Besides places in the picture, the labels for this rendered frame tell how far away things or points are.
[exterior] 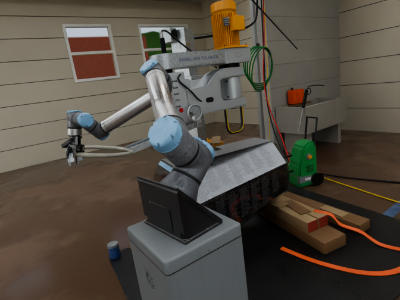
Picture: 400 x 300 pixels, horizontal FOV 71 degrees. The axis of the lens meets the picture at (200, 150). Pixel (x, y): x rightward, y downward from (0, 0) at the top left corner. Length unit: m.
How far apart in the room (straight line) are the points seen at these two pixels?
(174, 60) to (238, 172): 1.05
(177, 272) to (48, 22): 7.72
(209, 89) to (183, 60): 0.34
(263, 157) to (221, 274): 1.43
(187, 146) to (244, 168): 1.27
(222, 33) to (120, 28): 6.37
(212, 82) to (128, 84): 6.29
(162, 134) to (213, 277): 0.65
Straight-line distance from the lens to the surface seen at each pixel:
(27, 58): 8.19
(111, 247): 2.84
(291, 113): 5.11
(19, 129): 8.10
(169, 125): 1.16
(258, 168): 2.46
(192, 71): 3.21
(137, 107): 1.83
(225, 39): 2.73
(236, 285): 1.46
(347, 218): 2.99
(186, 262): 1.20
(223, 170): 2.32
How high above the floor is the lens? 1.49
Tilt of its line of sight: 14 degrees down
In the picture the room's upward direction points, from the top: 8 degrees counter-clockwise
